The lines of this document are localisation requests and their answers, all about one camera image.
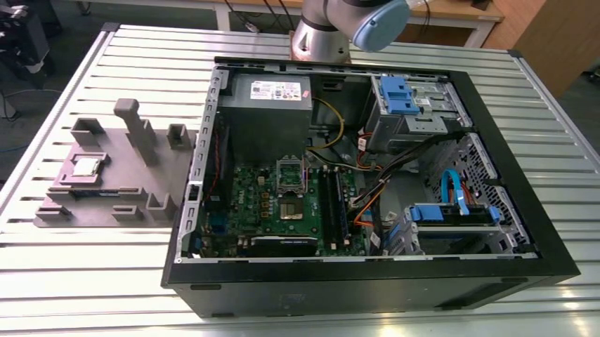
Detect metal socket cover frame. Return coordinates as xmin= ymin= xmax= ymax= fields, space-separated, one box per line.
xmin=277 ymin=159 xmax=311 ymax=194

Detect silver CPU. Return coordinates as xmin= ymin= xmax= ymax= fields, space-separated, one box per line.
xmin=70 ymin=157 xmax=102 ymax=176

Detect CPU socket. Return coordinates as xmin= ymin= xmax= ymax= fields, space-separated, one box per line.
xmin=280 ymin=199 xmax=307 ymax=221

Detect grey power supply unit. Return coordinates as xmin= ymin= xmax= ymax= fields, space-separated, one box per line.
xmin=220 ymin=72 xmax=315 ymax=166

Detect black RAM slot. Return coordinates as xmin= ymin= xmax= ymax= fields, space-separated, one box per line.
xmin=319 ymin=166 xmax=337 ymax=247

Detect green motherboard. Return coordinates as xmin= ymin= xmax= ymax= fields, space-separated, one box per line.
xmin=194 ymin=164 xmax=372 ymax=259

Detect black graphics card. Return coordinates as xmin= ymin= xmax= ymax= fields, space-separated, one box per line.
xmin=237 ymin=234 xmax=321 ymax=259

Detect silver drive cage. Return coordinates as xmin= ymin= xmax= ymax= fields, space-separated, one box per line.
xmin=364 ymin=72 xmax=474 ymax=152

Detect hard disk in blue carrier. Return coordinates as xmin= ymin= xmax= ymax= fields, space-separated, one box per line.
xmin=407 ymin=204 xmax=502 ymax=227

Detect blue drive carrier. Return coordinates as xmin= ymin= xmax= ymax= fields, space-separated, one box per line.
xmin=380 ymin=75 xmax=423 ymax=116

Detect black open PC case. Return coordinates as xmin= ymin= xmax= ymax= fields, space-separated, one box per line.
xmin=161 ymin=55 xmax=583 ymax=319

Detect silver perforated disk cage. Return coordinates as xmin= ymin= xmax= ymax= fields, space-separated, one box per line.
xmin=383 ymin=202 xmax=536 ymax=258

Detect grey plastic parts rack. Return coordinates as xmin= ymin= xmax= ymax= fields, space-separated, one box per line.
xmin=34 ymin=98 xmax=201 ymax=229

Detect RAM stick blue label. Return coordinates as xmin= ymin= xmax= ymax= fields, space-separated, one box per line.
xmin=69 ymin=189 xmax=122 ymax=197

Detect wooden desk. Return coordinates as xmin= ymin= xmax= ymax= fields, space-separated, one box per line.
xmin=412 ymin=0 xmax=507 ymax=48

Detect wooden cabinet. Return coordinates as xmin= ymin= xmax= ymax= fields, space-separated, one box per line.
xmin=514 ymin=0 xmax=600 ymax=98

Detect grey wire bundle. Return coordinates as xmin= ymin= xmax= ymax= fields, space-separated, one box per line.
xmin=307 ymin=154 xmax=376 ymax=172

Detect red wire bundle white labels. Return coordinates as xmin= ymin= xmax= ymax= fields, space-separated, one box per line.
xmin=353 ymin=128 xmax=379 ymax=173

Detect yellow wire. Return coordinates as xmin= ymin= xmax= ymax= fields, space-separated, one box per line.
xmin=307 ymin=97 xmax=347 ymax=152

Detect red black twisted wire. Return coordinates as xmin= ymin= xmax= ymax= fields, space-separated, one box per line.
xmin=208 ymin=135 xmax=222 ymax=198

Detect orange wire bundle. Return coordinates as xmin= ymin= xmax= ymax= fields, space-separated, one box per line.
xmin=352 ymin=191 xmax=392 ymax=230

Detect black cable bundle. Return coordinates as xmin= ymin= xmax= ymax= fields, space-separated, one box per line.
xmin=351 ymin=129 xmax=476 ymax=211

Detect blue SATA cable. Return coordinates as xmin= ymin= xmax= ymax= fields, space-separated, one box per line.
xmin=440 ymin=168 xmax=471 ymax=217

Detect white desk frame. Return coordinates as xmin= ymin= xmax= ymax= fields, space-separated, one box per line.
xmin=213 ymin=0 xmax=307 ymax=32

